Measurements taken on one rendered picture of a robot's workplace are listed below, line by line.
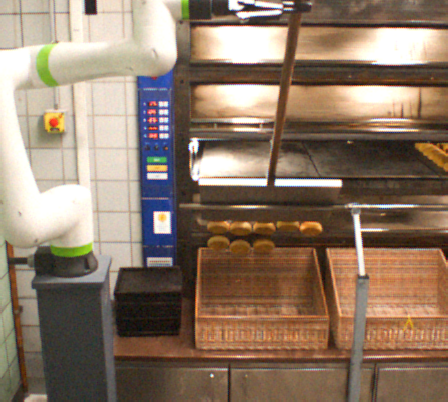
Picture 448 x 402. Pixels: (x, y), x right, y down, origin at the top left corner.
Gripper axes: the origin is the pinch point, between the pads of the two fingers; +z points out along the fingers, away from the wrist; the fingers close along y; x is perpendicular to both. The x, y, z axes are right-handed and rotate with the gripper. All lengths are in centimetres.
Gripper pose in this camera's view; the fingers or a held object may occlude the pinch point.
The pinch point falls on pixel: (296, 1)
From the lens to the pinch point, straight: 158.1
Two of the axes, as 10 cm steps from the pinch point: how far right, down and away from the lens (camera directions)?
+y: 0.0, 9.0, -4.4
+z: 10.0, 0.0, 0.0
